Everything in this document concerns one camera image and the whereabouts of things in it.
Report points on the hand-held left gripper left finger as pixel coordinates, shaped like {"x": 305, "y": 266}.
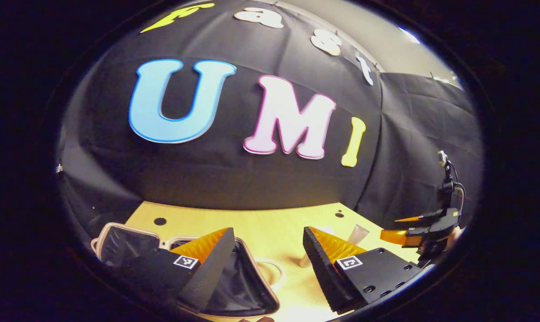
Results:
{"x": 209, "y": 275}

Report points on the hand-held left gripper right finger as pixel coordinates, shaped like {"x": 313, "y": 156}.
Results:
{"x": 323, "y": 273}

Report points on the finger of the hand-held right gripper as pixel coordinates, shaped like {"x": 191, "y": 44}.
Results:
{"x": 399, "y": 238}
{"x": 419, "y": 219}

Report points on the white pump bottle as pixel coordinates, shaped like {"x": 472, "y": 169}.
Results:
{"x": 305, "y": 261}

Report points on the pink suitcase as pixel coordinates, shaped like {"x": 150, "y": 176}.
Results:
{"x": 241, "y": 286}

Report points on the black backdrop cloth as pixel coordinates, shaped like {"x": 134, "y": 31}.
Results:
{"x": 234, "y": 179}

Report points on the long ceiling light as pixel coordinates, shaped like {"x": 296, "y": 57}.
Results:
{"x": 408, "y": 35}

